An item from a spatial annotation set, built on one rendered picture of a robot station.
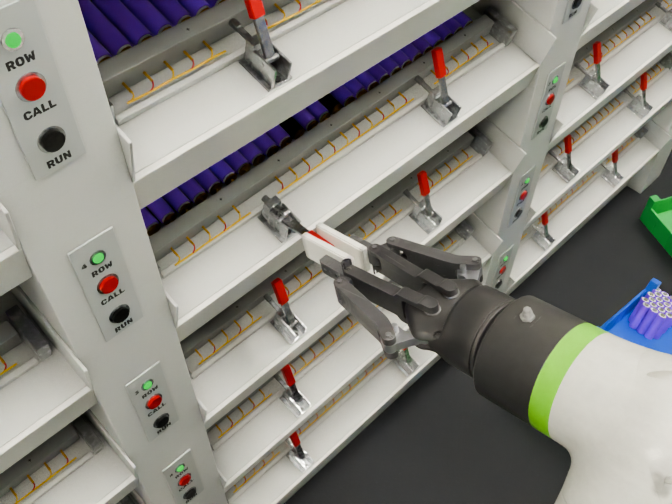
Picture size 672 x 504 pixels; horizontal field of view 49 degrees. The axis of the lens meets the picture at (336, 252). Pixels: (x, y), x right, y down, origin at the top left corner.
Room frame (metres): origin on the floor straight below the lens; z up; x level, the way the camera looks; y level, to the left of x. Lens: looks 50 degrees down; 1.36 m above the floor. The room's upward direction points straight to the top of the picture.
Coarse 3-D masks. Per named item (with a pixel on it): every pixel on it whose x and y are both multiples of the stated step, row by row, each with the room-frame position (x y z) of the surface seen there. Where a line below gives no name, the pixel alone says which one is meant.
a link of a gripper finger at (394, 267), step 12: (372, 252) 0.46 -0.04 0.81; (384, 252) 0.45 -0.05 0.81; (384, 264) 0.44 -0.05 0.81; (396, 264) 0.43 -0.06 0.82; (408, 264) 0.43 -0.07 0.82; (396, 276) 0.43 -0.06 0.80; (408, 276) 0.42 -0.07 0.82; (420, 276) 0.41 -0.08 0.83; (432, 276) 0.41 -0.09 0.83; (444, 288) 0.39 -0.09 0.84; (456, 288) 0.39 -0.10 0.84
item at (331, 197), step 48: (480, 0) 0.91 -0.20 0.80; (480, 48) 0.84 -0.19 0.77; (528, 48) 0.84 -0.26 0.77; (480, 96) 0.76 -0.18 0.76; (336, 144) 0.65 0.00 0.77; (384, 144) 0.66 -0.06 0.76; (432, 144) 0.68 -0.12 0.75; (336, 192) 0.59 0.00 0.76; (192, 240) 0.50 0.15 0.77; (240, 240) 0.51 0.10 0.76; (288, 240) 0.52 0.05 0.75; (192, 288) 0.45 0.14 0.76; (240, 288) 0.47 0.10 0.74
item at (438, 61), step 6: (438, 48) 0.73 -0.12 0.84; (432, 54) 0.73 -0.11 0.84; (438, 54) 0.73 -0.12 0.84; (438, 60) 0.73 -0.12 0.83; (438, 66) 0.72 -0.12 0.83; (444, 66) 0.73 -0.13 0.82; (438, 72) 0.72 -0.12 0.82; (444, 72) 0.73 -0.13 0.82; (438, 78) 0.72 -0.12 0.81; (444, 78) 0.73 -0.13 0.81; (444, 84) 0.72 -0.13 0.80; (444, 90) 0.72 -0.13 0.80; (444, 96) 0.72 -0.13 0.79; (444, 102) 0.71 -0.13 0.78
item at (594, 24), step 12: (600, 0) 0.98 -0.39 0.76; (612, 0) 0.98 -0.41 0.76; (624, 0) 0.98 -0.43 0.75; (636, 0) 1.02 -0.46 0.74; (588, 12) 0.90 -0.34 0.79; (600, 12) 0.95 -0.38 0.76; (612, 12) 0.95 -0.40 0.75; (624, 12) 1.00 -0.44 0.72; (588, 24) 0.89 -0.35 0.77; (600, 24) 0.94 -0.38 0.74; (588, 36) 0.93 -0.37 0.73
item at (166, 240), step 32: (480, 32) 0.84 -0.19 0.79; (416, 64) 0.77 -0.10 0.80; (384, 96) 0.71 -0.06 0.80; (320, 128) 0.65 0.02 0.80; (288, 160) 0.60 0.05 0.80; (224, 192) 0.55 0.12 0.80; (256, 192) 0.57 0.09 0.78; (192, 224) 0.50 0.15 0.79; (224, 224) 0.52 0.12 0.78; (160, 256) 0.48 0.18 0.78
